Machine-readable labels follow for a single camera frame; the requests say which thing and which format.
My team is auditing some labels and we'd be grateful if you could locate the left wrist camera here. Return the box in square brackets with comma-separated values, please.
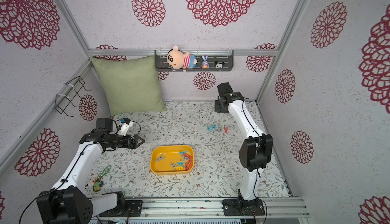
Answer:
[117, 118, 134, 136]

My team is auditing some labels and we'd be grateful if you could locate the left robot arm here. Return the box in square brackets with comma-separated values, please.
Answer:
[34, 118, 145, 224]

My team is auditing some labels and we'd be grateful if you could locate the dark grey wall shelf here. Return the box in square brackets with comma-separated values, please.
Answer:
[154, 49, 234, 72]

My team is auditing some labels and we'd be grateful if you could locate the yellow plastic storage box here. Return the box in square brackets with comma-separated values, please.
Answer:
[150, 145, 195, 175]

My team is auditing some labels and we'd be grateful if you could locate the grey clothespin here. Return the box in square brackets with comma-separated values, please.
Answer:
[156, 154, 166, 162]

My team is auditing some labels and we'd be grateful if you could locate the cartoon boy plush doll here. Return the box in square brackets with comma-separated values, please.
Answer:
[167, 46, 198, 70]

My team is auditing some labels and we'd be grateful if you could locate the green cushion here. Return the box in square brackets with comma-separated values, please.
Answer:
[90, 56, 165, 116]

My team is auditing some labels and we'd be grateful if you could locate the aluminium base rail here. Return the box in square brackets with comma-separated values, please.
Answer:
[76, 196, 311, 220]

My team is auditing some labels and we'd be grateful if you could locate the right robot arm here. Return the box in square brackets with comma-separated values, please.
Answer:
[214, 83, 273, 217]

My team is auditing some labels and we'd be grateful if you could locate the small blue rabbit figure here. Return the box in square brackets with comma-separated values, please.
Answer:
[202, 55, 209, 69]

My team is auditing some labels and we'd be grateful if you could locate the black wire wall rack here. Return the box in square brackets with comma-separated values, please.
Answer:
[54, 76, 92, 117]

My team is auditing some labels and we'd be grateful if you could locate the black white mouse figure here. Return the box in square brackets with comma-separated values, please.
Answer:
[214, 61, 224, 69]

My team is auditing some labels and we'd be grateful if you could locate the green keychain toy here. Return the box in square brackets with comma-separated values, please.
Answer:
[88, 165, 112, 192]

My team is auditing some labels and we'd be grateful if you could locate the pile of coloured clothespins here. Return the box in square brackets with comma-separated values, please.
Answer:
[170, 151, 193, 171]

